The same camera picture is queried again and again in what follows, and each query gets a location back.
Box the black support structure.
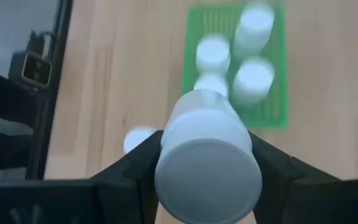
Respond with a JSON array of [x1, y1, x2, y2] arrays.
[[0, 67, 43, 174]]

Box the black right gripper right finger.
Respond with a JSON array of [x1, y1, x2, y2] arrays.
[[249, 132, 344, 224]]

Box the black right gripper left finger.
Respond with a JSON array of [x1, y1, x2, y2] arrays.
[[90, 130, 163, 224]]

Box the black table edge rail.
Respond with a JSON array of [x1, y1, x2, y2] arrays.
[[25, 0, 74, 180]]

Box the black clamp with metal rim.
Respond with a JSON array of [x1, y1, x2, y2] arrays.
[[8, 30, 55, 90]]

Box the white pill bottle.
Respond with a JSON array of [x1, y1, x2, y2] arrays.
[[233, 2, 275, 60], [193, 73, 229, 98], [231, 57, 275, 105], [154, 89, 263, 224], [122, 126, 157, 155], [195, 35, 231, 75]]

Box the green plastic basket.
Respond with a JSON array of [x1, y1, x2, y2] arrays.
[[181, 1, 288, 129]]

